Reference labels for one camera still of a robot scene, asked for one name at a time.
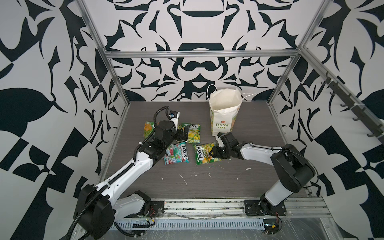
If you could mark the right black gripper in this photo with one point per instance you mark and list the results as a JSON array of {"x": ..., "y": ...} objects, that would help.
[{"x": 216, "y": 152}]

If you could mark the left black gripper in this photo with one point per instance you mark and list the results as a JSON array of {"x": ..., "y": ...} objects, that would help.
[{"x": 179, "y": 136}]

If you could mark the green red snack bag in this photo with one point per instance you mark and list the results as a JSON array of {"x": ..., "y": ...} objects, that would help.
[{"x": 148, "y": 128}]

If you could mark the teal mint candy bag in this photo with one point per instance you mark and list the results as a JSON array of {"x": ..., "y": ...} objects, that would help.
[{"x": 176, "y": 154}]

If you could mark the yellow green snack bag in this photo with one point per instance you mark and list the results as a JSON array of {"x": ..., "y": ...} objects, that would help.
[{"x": 194, "y": 131}]

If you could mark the floral paper gift bag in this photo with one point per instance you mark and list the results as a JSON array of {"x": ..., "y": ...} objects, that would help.
[{"x": 224, "y": 107}]

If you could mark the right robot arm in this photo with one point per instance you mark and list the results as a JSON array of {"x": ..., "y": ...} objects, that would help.
[{"x": 293, "y": 170}]

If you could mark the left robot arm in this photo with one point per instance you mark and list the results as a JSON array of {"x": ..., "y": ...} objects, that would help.
[{"x": 99, "y": 207}]

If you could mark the green circuit board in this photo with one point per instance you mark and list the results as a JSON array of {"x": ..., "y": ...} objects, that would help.
[{"x": 272, "y": 226}]

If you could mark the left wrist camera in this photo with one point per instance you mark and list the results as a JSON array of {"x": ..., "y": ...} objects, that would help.
[{"x": 174, "y": 117}]

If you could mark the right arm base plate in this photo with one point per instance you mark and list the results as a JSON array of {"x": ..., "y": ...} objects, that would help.
[{"x": 255, "y": 208}]

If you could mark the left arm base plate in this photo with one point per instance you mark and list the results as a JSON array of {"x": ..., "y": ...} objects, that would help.
[{"x": 151, "y": 210}]

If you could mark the white slotted cable duct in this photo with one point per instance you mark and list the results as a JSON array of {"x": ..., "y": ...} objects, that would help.
[{"x": 189, "y": 224}]

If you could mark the aluminium cage frame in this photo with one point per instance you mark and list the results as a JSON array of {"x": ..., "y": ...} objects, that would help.
[{"x": 166, "y": 53}]

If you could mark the aluminium front rail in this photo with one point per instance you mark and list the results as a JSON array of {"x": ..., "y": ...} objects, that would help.
[{"x": 221, "y": 208}]

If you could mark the wall hook rail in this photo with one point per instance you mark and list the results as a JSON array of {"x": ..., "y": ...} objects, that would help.
[{"x": 360, "y": 110}]

